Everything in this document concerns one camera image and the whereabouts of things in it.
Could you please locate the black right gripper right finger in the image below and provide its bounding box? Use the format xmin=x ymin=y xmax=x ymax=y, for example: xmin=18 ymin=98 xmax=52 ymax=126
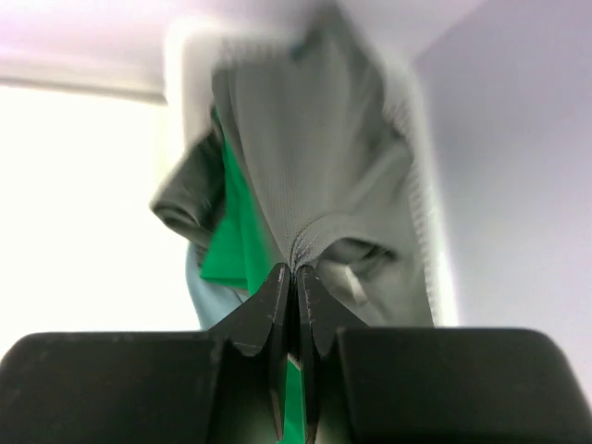
xmin=295 ymin=266 xmax=591 ymax=443

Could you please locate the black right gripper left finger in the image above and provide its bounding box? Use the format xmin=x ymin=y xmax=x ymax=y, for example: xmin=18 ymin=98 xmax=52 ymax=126
xmin=1 ymin=265 xmax=290 ymax=443

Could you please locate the green t-shirt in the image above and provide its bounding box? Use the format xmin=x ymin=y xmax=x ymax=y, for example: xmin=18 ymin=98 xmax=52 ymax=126
xmin=202 ymin=108 xmax=304 ymax=443

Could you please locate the grey t-shirt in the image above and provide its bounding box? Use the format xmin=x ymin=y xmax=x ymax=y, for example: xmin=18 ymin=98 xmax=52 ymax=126
xmin=152 ymin=6 xmax=434 ymax=327

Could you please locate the light blue t-shirt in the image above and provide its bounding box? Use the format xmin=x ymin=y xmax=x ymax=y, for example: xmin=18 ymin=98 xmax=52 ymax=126
xmin=185 ymin=243 xmax=248 ymax=330

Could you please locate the white plastic laundry basket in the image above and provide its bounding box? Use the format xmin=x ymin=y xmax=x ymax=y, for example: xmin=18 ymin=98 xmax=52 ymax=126
xmin=163 ymin=15 xmax=461 ymax=327

